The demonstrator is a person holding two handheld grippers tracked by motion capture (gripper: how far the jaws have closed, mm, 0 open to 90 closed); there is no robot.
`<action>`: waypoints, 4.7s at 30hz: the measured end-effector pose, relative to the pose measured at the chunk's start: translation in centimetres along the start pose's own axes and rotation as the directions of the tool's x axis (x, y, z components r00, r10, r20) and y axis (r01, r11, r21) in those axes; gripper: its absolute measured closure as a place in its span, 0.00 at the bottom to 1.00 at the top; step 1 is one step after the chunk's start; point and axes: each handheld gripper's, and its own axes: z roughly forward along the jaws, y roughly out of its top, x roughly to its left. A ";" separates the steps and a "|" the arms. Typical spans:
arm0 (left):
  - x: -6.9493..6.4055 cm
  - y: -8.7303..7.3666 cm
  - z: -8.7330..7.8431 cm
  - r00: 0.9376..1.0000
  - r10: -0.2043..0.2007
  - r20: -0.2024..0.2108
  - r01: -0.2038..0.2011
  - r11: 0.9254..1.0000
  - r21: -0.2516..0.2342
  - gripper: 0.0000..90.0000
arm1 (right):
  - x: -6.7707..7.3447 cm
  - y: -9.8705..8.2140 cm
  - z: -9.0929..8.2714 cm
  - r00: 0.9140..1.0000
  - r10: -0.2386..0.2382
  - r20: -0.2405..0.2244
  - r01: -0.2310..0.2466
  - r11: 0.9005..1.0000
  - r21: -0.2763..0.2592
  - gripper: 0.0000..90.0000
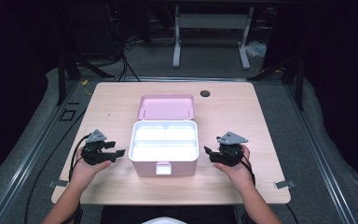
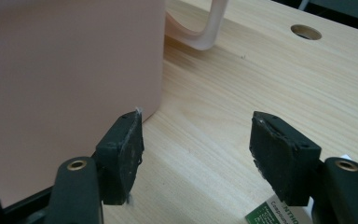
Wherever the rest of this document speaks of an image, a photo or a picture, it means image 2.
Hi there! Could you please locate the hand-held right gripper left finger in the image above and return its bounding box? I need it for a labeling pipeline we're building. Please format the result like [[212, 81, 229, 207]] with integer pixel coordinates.
[[95, 110, 145, 206]]

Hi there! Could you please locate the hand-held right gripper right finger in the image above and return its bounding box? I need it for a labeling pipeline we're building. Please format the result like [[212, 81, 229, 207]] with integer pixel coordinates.
[[249, 110, 323, 207]]

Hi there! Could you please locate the pink plastic storage box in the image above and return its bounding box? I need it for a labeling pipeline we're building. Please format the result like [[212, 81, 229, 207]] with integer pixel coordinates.
[[0, 0, 166, 209]]

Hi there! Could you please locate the green and white medicine box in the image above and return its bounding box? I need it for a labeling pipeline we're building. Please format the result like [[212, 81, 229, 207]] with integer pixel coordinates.
[[244, 153, 353, 224]]

